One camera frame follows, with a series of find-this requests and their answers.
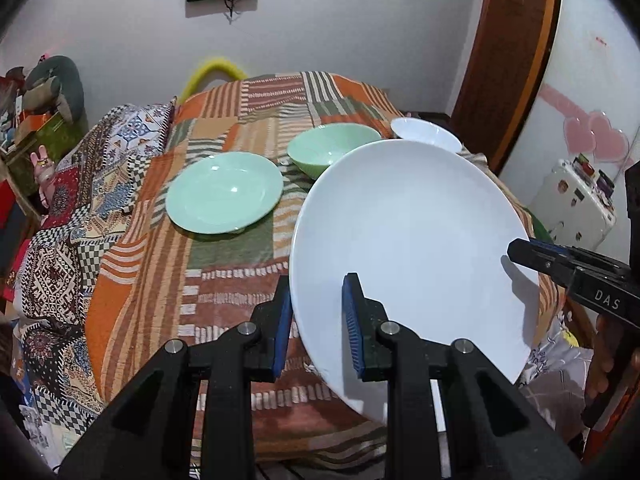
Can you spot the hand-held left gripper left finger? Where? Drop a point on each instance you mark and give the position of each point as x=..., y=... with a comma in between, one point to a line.
x=282, y=332

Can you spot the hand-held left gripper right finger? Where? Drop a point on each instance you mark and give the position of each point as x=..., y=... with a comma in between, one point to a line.
x=351, y=330

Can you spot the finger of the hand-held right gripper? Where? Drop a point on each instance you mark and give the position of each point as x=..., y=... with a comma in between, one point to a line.
x=540, y=260

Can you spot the white plate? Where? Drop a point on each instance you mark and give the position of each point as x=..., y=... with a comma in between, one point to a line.
x=415, y=230

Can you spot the green plate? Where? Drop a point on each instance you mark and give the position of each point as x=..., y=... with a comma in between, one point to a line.
x=225, y=192

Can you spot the white bowl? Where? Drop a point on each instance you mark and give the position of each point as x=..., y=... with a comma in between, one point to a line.
x=425, y=132

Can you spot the green bowl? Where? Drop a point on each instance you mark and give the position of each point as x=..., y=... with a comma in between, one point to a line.
x=325, y=152

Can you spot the person's right hand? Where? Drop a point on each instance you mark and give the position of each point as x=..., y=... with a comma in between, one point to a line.
x=607, y=340

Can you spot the white fridge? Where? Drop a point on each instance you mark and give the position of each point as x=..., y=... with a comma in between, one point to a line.
x=570, y=200

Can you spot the orange striped blanket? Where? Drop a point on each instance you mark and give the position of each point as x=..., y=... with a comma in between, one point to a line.
x=225, y=285

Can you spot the grey printed cloth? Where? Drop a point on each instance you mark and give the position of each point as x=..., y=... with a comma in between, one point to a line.
x=555, y=380

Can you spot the brown wooden door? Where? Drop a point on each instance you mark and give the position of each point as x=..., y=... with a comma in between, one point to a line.
x=505, y=60

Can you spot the patterned patchwork quilt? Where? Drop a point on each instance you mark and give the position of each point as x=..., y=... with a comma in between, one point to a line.
x=75, y=240

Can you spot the pink rabbit figure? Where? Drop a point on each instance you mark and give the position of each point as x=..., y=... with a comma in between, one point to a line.
x=44, y=170

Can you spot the green box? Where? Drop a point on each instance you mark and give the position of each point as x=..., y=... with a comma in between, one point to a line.
x=50, y=132

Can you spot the grey stuffed toy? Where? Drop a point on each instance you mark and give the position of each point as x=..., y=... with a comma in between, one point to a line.
x=55, y=80

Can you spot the pink heart wall decoration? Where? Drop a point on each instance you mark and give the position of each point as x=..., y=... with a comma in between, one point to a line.
x=600, y=135

